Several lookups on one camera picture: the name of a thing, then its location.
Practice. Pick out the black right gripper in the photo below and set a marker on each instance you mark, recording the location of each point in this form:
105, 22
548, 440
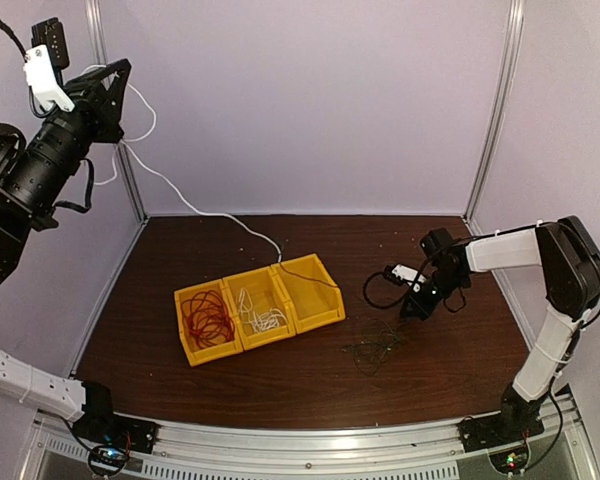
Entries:
423, 309

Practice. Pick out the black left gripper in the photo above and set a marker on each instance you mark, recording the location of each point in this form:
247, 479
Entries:
101, 103

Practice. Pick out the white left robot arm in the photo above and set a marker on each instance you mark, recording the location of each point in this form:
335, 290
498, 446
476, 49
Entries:
46, 305

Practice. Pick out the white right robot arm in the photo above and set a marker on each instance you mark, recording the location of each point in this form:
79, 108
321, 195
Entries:
570, 263

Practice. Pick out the yellow far bin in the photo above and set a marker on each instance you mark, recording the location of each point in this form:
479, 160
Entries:
316, 300

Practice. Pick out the yellow bin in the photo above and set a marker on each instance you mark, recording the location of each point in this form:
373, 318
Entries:
260, 306
316, 300
207, 330

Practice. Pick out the yellow middle bin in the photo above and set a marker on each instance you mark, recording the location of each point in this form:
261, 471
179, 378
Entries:
260, 306

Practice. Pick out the right controller board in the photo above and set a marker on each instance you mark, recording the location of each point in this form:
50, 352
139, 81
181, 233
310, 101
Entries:
510, 461

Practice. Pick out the controller board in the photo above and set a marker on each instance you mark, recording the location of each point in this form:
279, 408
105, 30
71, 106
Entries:
106, 460
510, 461

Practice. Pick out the yellow bin near front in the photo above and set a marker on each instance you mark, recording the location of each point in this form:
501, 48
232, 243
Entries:
207, 330

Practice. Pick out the left controller board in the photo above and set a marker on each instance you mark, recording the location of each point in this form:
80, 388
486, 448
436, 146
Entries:
106, 460

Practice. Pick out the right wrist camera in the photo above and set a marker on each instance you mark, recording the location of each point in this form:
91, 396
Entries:
400, 275

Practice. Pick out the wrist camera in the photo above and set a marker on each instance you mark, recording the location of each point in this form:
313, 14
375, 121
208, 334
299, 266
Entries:
44, 63
400, 275

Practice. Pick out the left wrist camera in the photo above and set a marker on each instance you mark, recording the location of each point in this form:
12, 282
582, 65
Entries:
44, 63

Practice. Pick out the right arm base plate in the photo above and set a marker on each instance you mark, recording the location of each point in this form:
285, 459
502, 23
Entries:
478, 433

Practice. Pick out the aluminium front rail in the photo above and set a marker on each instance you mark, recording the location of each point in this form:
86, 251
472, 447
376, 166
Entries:
429, 450

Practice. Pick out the aluminium corner post right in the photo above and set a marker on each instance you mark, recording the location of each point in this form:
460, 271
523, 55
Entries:
508, 66

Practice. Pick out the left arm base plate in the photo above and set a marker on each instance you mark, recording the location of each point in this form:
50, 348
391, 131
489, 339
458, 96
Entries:
120, 431

